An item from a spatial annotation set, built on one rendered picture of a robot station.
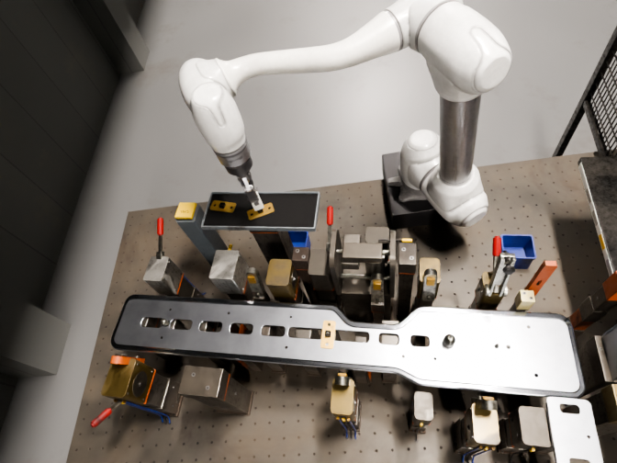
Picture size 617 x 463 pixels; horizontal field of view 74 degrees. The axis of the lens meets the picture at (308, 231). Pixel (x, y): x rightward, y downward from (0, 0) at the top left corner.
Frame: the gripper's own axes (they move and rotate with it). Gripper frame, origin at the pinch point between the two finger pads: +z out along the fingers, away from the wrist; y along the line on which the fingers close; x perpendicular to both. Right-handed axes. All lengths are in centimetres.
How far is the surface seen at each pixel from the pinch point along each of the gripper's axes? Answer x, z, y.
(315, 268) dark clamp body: 9.9, 13.5, 21.6
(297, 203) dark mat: 11.6, 5.5, 1.8
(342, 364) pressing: 8, 22, 49
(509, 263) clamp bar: 55, 0, 46
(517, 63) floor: 211, 121, -141
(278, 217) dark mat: 4.7, 5.5, 4.4
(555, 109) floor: 205, 121, -87
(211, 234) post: -20.4, 20.8, -9.9
